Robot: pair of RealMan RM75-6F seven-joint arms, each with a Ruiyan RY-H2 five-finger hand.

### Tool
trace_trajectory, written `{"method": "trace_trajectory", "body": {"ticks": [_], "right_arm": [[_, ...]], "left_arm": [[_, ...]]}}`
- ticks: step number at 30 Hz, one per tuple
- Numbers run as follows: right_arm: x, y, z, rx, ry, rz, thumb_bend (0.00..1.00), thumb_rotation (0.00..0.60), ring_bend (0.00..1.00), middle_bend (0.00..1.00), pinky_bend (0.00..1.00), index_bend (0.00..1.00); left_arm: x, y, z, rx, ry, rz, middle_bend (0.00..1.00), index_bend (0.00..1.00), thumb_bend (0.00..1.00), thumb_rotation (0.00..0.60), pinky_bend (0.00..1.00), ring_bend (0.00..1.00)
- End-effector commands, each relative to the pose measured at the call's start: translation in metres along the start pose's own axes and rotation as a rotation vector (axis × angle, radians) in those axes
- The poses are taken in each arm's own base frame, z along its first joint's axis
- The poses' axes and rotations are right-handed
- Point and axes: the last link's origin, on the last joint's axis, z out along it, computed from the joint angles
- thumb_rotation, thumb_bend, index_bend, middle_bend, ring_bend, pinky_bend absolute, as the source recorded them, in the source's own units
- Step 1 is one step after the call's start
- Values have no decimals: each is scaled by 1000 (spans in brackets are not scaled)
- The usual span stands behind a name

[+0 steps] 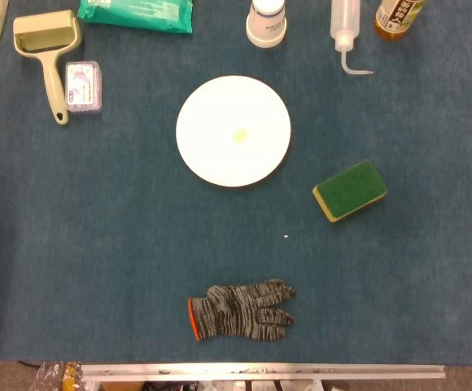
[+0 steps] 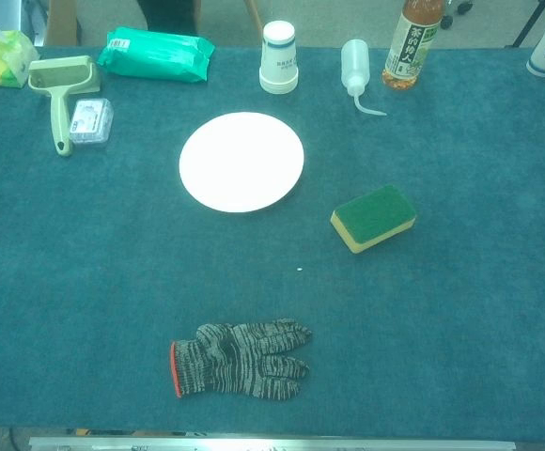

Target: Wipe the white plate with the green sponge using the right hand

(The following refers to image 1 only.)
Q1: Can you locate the green yellow sponge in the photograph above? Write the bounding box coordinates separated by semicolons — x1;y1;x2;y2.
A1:
312;159;388;225

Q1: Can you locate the white round plate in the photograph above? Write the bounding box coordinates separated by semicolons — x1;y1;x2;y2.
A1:
175;75;292;188

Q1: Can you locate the beige lint roller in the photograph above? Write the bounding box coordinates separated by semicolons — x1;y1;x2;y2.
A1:
12;9;84;125

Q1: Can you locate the clear plastic box purple label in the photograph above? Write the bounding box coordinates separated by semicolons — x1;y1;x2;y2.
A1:
64;60;103;119

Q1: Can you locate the crumpled clear plastic bag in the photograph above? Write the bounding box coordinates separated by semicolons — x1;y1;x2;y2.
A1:
28;360;83;391

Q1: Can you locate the green wet wipes pack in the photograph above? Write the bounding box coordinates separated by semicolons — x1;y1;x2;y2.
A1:
76;0;194;35

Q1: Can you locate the grey striped knit glove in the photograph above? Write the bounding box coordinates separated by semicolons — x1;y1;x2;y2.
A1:
187;278;296;342

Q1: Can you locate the clear squeeze wash bottle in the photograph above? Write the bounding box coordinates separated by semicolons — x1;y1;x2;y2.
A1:
330;0;374;76

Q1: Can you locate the tea bottle green label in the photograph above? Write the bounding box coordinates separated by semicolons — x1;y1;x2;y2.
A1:
373;0;426;43

